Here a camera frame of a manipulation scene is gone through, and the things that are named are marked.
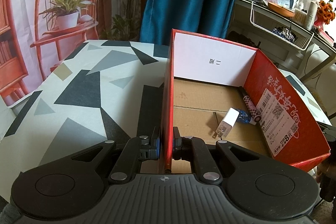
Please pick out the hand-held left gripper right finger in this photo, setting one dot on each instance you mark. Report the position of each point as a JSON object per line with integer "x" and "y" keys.
{"x": 174, "y": 141}

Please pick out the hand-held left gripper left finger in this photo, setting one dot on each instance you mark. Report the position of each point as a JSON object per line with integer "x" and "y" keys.
{"x": 157, "y": 142}

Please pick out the white charger plug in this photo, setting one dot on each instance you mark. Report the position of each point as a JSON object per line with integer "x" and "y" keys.
{"x": 227, "y": 120}

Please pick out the small blue oval gadget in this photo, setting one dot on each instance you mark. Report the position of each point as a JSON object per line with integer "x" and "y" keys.
{"x": 242, "y": 116}

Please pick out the checkered marker pen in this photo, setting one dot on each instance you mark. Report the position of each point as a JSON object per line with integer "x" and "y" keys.
{"x": 249, "y": 104}

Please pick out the red cardboard box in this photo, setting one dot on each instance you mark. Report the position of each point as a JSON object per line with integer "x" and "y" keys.
{"x": 275, "y": 77}

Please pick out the geometric patterned tablecloth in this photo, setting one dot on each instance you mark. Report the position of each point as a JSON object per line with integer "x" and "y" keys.
{"x": 84, "y": 98}

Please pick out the black bag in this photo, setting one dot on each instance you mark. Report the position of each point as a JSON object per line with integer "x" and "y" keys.
{"x": 241, "y": 39}

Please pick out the grey vanity table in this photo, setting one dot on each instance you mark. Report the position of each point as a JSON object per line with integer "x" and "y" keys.
{"x": 275, "y": 40}

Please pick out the blue patterned cloth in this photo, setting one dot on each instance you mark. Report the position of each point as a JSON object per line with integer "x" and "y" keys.
{"x": 283, "y": 34}

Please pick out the orange tray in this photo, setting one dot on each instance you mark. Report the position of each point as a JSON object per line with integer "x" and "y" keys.
{"x": 279, "y": 10}

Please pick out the cotton swab box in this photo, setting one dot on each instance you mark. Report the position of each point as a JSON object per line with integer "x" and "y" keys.
{"x": 300, "y": 17}

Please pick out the pink book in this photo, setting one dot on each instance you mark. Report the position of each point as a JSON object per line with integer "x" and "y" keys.
{"x": 326, "y": 35}

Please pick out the tall white bottle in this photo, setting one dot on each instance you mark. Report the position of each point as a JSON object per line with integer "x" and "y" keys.
{"x": 311, "y": 14}

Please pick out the red vase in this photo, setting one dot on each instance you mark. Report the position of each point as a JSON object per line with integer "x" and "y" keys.
{"x": 319, "y": 23}

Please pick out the orange flower bunch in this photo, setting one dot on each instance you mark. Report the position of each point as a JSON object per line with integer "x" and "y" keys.
{"x": 326, "y": 8}

